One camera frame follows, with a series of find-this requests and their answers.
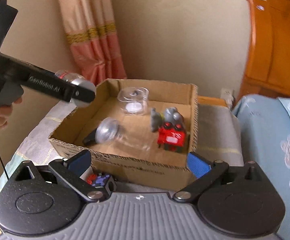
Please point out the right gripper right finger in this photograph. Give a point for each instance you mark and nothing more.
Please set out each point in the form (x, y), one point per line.
(206, 173)

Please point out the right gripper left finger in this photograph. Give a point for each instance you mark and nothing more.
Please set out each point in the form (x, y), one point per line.
(68, 174)

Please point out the dark blue toy block car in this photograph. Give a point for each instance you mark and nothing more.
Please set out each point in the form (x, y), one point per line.
(102, 181)

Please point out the black microphone foam cover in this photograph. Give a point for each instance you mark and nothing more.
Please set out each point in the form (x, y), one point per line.
(90, 139)

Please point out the red toy block car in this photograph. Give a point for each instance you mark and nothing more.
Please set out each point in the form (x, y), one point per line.
(172, 137)

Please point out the clear plastic bottle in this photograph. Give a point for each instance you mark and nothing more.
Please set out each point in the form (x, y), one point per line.
(111, 132)

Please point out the grey elephant toy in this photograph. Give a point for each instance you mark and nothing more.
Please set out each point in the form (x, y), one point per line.
(171, 114)

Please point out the clear square plastic container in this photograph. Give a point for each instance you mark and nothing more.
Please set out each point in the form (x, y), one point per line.
(133, 100)

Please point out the brown cardboard box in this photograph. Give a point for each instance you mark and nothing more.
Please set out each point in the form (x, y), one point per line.
(137, 158)

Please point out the light blue floral pillow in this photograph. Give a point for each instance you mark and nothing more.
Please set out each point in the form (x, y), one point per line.
(265, 138)

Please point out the peach pink curtain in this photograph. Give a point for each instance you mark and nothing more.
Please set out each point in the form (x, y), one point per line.
(92, 36)

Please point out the wooden bed headboard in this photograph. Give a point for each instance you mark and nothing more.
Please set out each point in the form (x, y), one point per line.
(267, 69)

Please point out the white wall socket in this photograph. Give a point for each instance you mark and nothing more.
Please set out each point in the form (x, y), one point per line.
(227, 95)

